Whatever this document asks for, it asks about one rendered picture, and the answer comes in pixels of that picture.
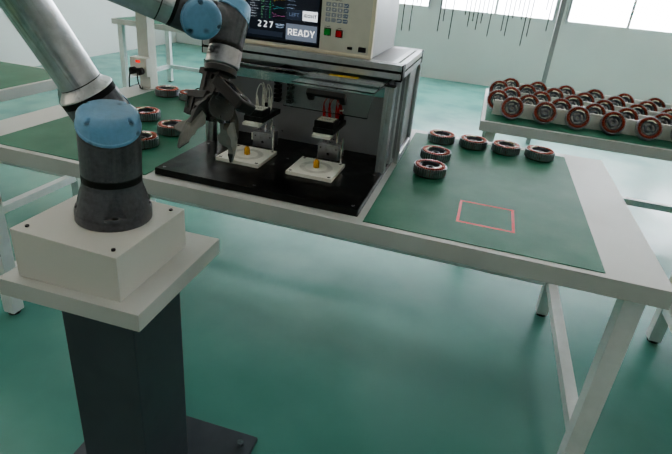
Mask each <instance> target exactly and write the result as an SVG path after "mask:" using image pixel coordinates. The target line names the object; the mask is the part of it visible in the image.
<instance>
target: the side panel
mask: <svg viewBox="0 0 672 454"><path fill-rule="evenodd" d="M421 66H422V62H421V63H420V64H419V65H418V66H417V67H416V68H415V69H414V70H413V71H412V72H410V73H409V74H408V75H407V78H406V85H405V92H404V99H403V106H402V113H401V120H400V127H399V134H398V141H397V148H396V155H395V159H393V158H392V160H391V163H394V164H397V163H398V161H399V160H400V158H401V156H402V155H403V153H404V151H405V150H406V148H407V146H408V145H409V143H410V138H411V131H412V125H413V118H414V112H415V105H416V99H417V92H418V86H419V79H420V73H421Z"/></svg>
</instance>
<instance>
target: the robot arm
mask: <svg viewBox="0 0 672 454"><path fill-rule="evenodd" d="M108 1H110V2H112V3H115V4H117V5H120V6H122V7H125V8H127V9H130V10H132V11H134V12H137V13H139V14H142V15H144V16H147V17H149V18H152V19H154V20H156V21H159V22H161V23H164V24H166V25H168V26H170V27H173V28H175V29H178V30H180V31H183V32H185V33H186V34H187V35H189V36H190V37H192V38H194V39H199V40H208V39H209V46H208V50H207V55H206V59H205V62H206V63H205V67H200V69H199V73H201V74H203V75H202V79H201V84H200V88H196V89H195V90H188V94H187V98H186V103H185V107H184V113H186V114H188V115H191V116H190V117H189V118H188V119H187V120H184V121H181V122H178V123H177V124H176V125H175V126H174V129H175V130H176V131H178V132H180V135H179V139H178V144H177V147H178V148H181V147H182V146H184V145H186V144H187V143H189V140H190V138H191V137H192V136H193V135H195V133H196V130H197V129H198V128H199V127H202V126H203V125H204V124H205V123H206V121H209V122H215V121H218V122H219V123H220V130H221V132H220V133H219V134H218V135H217V140H218V142H219V143H220V144H221V145H223V146H225V147H227V148H228V158H229V162H230V163H232V162H233V160H234V156H235V152H236V148H237V141H238V138H239V120H238V116H237V114H236V111H238V112H241V113H245V114H247V115H249V116H250V115H251V114H252V113H253V111H254V110H255V108H256V107H255V105H254V104H253V103H252V102H251V101H250V99H249V98H248V97H247V96H245V95H244V94H243V93H242V92H241V91H240V90H239V89H238V88H237V87H236V86H235V85H234V84H233V83H232V82H231V81H229V80H228V79H236V76H237V71H239V68H240V63H241V58H242V52H243V48H244V43H245V39H246V34H247V30H248V28H249V21H250V13H251V8H250V6H249V4H248V3H247V2H246V1H245V0H218V1H215V0H108ZM0 7H1V9H2V10H3V12H4V13H5V14H6V16H7V17H8V19H9V20H10V21H11V23H12V24H13V26H14V27H15V28H16V30H17V31H18V33H19V34H20V35H21V37H22V38H23V40H24V41H25V42H26V44H27V45H28V47H29V48H30V49H31V51H32V52H33V54H34V55H35V56H36V58H37V59H38V61H39V62H40V63H41V65H42V66H43V68H44V69H45V70H46V72H47V73H48V75H49V76H50V77H51V79H52V80H53V82H54V83H55V84H56V86H57V87H58V89H59V90H60V91H61V93H62V95H61V100H60V105H61V106H62V107H63V109H64V110H65V112H66V113H67V114H68V116H69V117H70V118H71V120H72V121H73V123H74V127H75V131H76V137H77V148H78V159H79V170H80V180H81V184H80V188H79V191H78V196H77V202H76V203H75V205H74V220H75V222H76V223H77V224H78V225H79V226H80V227H82V228H84V229H87V230H90V231H95V232H105V233H112V232H123V231H128V230H132V229H135V228H138V227H140V226H143V225H144V224H146V223H147V222H149V221H150V219H151V218H152V215H153V213H152V203H151V200H150V199H149V198H148V194H147V191H146V188H145V186H144V183H143V176H142V147H141V131H142V123H141V120H140V114H139V112H138V110H137V109H136V108H135V107H134V106H132V105H131V104H130V102H129V101H128V99H127V98H126V97H125V96H124V95H122V94H121V92H120V91H119V89H118V87H117V86H116V84H115V83H114V81H113V80H112V78H111V77H109V76H106V75H102V74H100V73H99V71H98V70H97V68H96V67H95V65H94V64H93V62H92V61H91V59H90V58H89V56H88V55H87V53H86V51H85V50H84V48H83V47H82V45H81V44H80V42H79V41H78V39H77V38H76V36H75V34H74V33H73V31H72V30H71V28H70V27H69V25H68V24H67V22H66V21H65V19H64V18H63V16H62V14H61V13H60V11H59V10H58V8H57V7H56V5H55V4H54V2H53V1H52V0H0ZM197 89H199V90H197ZM188 99H189V101H188ZM187 104H188V105H187ZM235 110H236V111H235ZM224 121H225V122H224Z"/></svg>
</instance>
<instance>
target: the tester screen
mask: <svg viewBox="0 0 672 454"><path fill-rule="evenodd" d="M247 3H248V4H249V6H250V8H251V13H250V21H249V28H252V29H260V30H268V31H276V32H283V34H282V38H281V37H274V36H266V35H259V34H251V33H248V30H247V36H251V37H258V38H266V39H273V40H281V41H288V42H296V43H303V44H311V45H317V40H316V43H310V42H302V41H294V40H287V39H285V36H286V23H291V24H299V25H307V26H315V27H317V35H318V21H317V23H316V22H308V21H300V20H291V19H287V9H293V10H302V11H311V12H318V20H319V5H320V0H247ZM257 19H261V20H269V21H274V29H270V28H262V27H257Z"/></svg>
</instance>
